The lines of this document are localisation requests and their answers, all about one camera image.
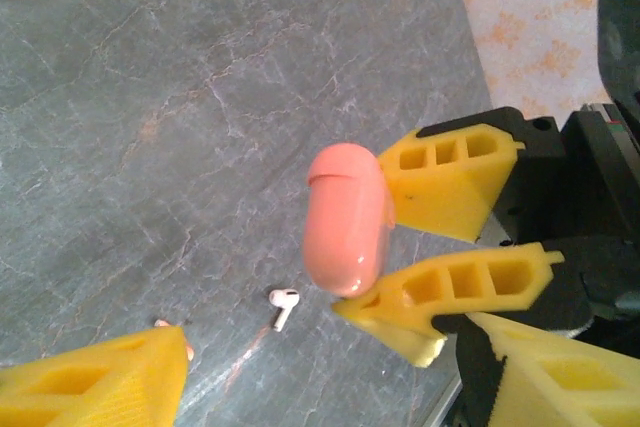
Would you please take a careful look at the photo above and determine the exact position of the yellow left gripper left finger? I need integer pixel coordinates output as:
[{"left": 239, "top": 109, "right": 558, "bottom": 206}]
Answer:
[{"left": 0, "top": 325, "right": 190, "bottom": 427}]

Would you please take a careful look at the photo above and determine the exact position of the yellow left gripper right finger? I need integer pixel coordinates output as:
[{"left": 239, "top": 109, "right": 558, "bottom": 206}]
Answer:
[{"left": 452, "top": 311, "right": 640, "bottom": 427}]

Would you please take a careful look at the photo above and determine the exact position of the pink earbud charging case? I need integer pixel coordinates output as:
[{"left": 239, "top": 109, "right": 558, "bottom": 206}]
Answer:
[{"left": 302, "top": 144, "right": 399, "bottom": 298}]

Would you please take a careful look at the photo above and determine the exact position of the pink wireless earbud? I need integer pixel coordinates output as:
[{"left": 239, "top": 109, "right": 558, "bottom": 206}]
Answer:
[{"left": 153, "top": 318, "right": 196, "bottom": 363}]

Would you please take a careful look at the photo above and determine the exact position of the white wireless earbud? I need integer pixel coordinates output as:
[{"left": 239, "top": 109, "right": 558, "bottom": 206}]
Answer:
[{"left": 268, "top": 288, "right": 301, "bottom": 333}]

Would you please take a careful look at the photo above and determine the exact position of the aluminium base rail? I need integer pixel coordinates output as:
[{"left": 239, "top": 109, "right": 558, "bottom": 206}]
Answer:
[{"left": 422, "top": 376, "right": 464, "bottom": 427}]

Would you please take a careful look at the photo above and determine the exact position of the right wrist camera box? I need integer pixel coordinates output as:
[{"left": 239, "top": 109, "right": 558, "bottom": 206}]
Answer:
[{"left": 597, "top": 0, "right": 640, "bottom": 123}]

